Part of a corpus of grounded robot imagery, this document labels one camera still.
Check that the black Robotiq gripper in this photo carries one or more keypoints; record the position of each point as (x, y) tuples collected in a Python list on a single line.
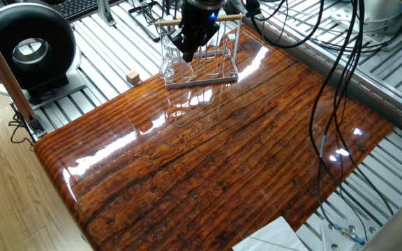
[(199, 21)]

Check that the small wooden block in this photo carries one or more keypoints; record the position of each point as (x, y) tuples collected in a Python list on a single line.
[(133, 77)]

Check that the white paper sheet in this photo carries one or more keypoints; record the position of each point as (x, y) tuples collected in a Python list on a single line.
[(267, 237)]

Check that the black keyboard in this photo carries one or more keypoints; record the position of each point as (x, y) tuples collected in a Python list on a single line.
[(75, 8)]

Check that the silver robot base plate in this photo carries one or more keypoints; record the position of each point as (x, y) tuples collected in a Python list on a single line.
[(344, 237)]

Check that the glossy wood-grain board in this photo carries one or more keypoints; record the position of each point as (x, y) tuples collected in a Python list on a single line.
[(222, 157)]

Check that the aluminium frame post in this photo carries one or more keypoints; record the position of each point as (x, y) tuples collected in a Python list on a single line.
[(2, 69)]

